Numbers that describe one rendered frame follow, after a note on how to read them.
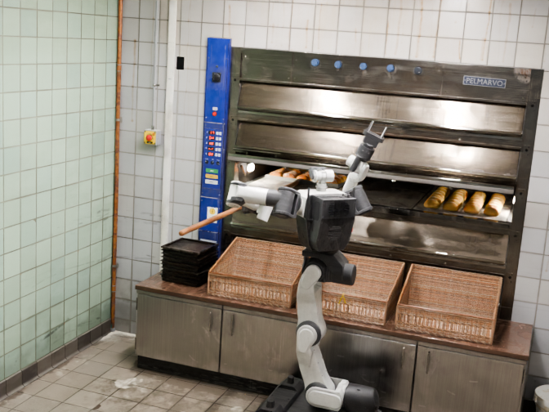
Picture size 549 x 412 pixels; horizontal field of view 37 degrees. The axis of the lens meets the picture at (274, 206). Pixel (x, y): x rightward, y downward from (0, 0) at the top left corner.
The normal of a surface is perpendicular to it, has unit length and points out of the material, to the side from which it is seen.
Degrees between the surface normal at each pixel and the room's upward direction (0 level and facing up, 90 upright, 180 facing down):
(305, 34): 90
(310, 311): 90
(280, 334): 90
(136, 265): 90
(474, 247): 70
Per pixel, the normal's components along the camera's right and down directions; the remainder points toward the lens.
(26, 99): 0.94, 0.13
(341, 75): -0.33, 0.18
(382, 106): -0.29, -0.17
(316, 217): -0.91, 0.03
